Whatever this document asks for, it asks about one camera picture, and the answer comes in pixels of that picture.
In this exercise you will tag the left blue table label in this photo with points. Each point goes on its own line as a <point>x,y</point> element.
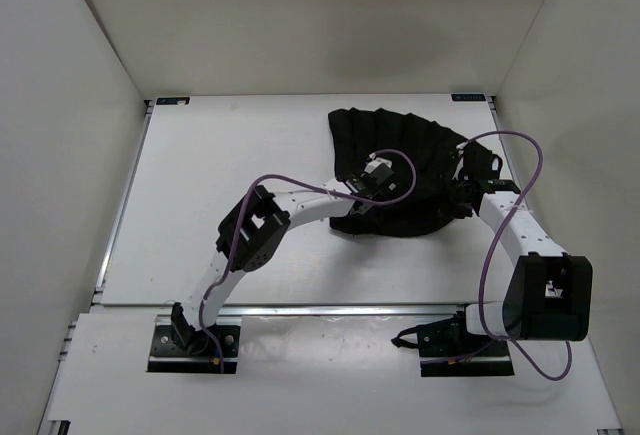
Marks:
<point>172,101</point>

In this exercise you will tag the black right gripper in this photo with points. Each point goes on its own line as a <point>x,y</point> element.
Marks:
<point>459,180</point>

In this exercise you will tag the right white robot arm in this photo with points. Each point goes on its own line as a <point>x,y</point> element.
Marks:
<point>549,294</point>

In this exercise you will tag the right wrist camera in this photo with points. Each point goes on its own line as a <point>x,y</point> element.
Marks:
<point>481,163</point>

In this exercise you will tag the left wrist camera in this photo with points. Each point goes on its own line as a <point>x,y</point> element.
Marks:
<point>379,169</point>

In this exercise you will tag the right blue table label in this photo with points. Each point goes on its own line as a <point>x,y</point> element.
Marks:
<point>468,97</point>

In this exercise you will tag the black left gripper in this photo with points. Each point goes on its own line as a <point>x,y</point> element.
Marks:
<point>381,196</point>

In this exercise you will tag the blue table label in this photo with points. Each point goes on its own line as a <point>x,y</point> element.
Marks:
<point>172,101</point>
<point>468,97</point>

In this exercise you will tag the aluminium table rail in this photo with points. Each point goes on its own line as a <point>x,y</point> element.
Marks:
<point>128,183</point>

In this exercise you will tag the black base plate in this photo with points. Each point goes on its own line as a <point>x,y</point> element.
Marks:
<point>465,355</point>
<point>167,354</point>

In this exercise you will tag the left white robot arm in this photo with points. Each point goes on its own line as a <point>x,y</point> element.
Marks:
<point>250,234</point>

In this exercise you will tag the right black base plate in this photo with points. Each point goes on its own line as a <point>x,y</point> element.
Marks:
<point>465,355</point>

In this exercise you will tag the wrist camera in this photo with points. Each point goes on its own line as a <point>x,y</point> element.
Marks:
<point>481,163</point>
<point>379,169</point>

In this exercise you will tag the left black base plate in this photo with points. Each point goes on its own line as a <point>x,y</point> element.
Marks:
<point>167,354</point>

